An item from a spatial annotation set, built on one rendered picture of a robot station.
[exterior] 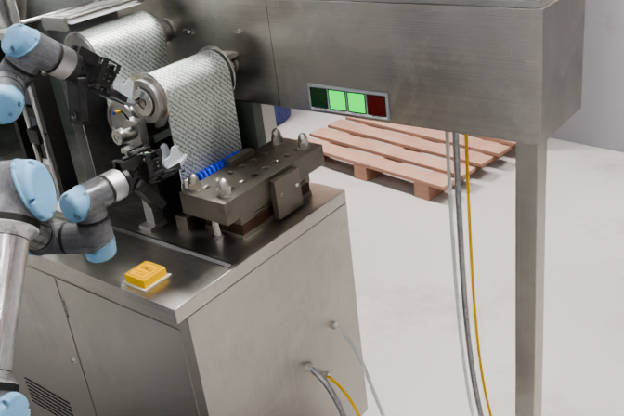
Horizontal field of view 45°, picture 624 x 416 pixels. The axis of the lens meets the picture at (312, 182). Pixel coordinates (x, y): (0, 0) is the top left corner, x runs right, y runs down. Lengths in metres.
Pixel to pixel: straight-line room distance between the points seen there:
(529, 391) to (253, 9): 1.33
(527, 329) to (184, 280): 0.96
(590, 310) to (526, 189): 1.28
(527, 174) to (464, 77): 0.34
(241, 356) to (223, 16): 0.92
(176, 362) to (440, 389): 1.18
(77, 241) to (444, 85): 0.92
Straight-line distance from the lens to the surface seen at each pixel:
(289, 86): 2.04
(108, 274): 1.90
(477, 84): 1.72
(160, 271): 1.81
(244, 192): 1.86
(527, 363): 2.26
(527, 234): 2.02
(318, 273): 2.09
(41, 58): 1.75
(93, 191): 1.77
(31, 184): 1.43
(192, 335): 1.77
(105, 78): 1.86
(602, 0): 4.36
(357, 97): 1.90
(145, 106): 1.94
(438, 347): 2.95
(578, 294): 3.26
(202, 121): 2.00
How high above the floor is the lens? 1.81
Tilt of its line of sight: 25 degrees down
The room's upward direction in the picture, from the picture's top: 7 degrees counter-clockwise
